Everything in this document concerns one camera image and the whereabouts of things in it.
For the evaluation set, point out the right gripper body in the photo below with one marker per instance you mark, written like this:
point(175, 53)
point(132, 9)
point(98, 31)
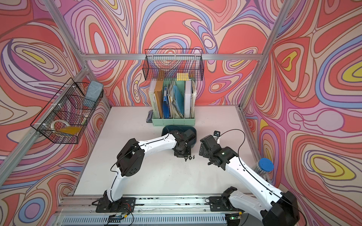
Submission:
point(205, 154)

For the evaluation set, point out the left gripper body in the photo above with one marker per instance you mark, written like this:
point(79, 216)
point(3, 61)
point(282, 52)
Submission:
point(185, 151)

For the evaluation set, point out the teal plastic storage tray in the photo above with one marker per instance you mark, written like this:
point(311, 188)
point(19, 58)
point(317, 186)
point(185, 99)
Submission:
point(182, 131)

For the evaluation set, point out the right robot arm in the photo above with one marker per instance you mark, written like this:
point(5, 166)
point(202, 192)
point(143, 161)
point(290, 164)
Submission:
point(269, 204)

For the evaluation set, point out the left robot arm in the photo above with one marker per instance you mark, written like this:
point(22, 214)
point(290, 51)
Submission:
point(129, 162)

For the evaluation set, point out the blue folder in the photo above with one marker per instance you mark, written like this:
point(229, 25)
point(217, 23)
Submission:
point(166, 108)

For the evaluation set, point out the grey stapler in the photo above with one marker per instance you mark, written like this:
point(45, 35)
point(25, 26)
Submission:
point(149, 117)

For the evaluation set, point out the mint green file organizer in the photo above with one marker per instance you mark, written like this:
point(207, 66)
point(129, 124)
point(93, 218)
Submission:
point(175, 92)

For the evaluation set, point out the blue lid clear jar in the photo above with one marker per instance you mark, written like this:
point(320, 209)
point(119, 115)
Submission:
point(263, 166)

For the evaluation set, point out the brown folder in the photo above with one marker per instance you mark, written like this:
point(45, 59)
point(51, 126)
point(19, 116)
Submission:
point(159, 97)

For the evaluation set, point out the white binder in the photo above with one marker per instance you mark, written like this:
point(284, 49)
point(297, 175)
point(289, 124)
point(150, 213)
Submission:
point(187, 99)

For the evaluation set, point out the yellow sticky note pad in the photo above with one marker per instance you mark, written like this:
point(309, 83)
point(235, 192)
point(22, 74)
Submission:
point(182, 76)

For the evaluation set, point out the grey blue sponge block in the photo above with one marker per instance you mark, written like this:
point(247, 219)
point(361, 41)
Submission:
point(94, 90)

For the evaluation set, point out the yellow pad in basket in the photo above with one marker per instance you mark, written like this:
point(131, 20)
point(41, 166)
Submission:
point(70, 130)

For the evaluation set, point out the white tape roll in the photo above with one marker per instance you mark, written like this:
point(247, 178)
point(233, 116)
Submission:
point(57, 125)

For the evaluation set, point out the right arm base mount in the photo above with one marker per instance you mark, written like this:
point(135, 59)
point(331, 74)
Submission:
point(222, 202)

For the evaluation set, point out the aluminium front rail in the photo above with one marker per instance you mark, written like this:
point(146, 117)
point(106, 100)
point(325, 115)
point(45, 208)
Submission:
point(150, 210)

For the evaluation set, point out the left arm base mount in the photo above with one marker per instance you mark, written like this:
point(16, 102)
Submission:
point(104, 205)

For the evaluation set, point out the black wire basket back wall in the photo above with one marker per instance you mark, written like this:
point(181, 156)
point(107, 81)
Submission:
point(164, 64)

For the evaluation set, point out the black wire basket wall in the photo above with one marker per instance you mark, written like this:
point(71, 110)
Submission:
point(69, 104)
point(164, 64)

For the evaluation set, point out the black wire basket left wall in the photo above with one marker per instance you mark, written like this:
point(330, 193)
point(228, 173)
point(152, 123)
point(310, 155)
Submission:
point(69, 104)

